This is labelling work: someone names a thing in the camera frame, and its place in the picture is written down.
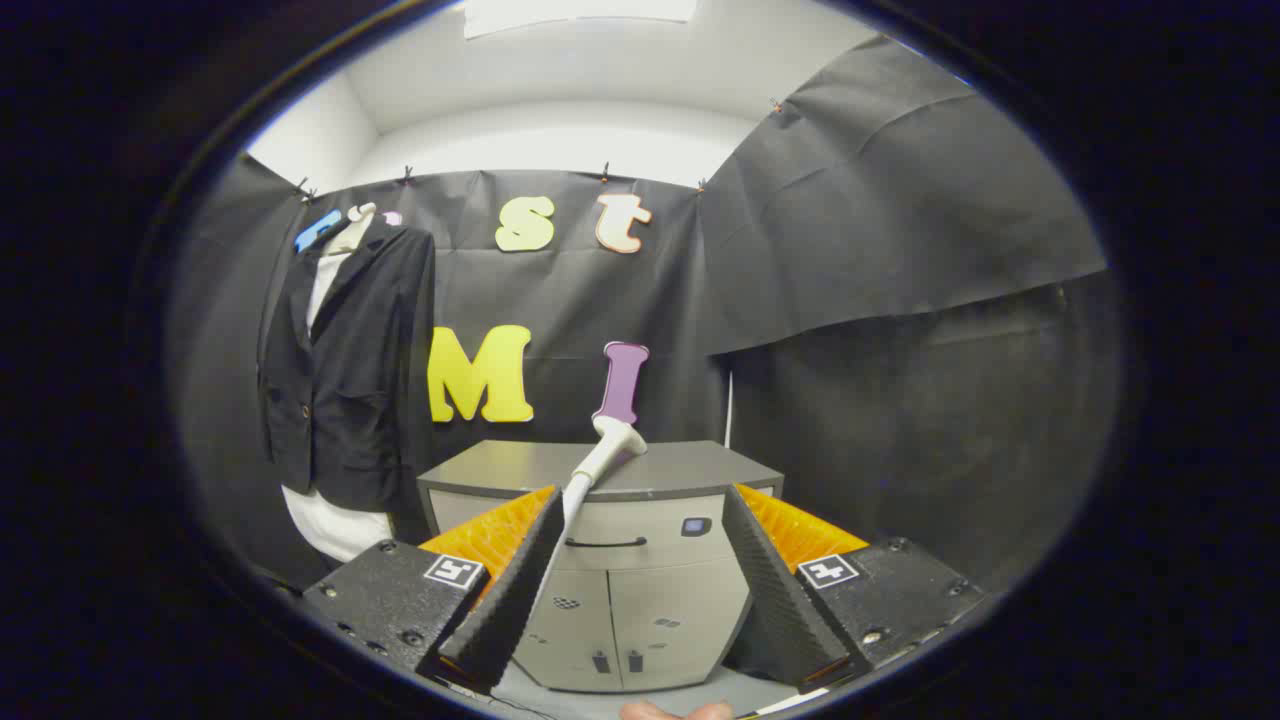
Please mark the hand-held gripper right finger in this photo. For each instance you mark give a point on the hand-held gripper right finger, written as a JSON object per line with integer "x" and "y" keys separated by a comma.
{"x": 780, "y": 600}

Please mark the black suit jacket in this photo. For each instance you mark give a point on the black suit jacket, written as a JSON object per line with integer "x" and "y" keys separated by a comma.
{"x": 360, "y": 400}

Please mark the black backdrop cloth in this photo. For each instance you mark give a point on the black backdrop cloth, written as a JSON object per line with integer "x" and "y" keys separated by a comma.
{"x": 900, "y": 300}

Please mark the small blue-lit cabinet button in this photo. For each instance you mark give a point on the small blue-lit cabinet button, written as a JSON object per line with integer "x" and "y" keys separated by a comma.
{"x": 696, "y": 526}

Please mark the white shirt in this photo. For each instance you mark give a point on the white shirt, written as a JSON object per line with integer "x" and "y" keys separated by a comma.
{"x": 340, "y": 530}

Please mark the grey cabinet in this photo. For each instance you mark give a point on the grey cabinet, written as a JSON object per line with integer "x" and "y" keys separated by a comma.
{"x": 660, "y": 600}

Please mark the white clothes hanger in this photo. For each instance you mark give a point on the white clothes hanger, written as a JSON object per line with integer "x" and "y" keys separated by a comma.
{"x": 352, "y": 235}

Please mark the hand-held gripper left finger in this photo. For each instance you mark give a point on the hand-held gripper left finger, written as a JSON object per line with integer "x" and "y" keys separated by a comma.
{"x": 510, "y": 600}

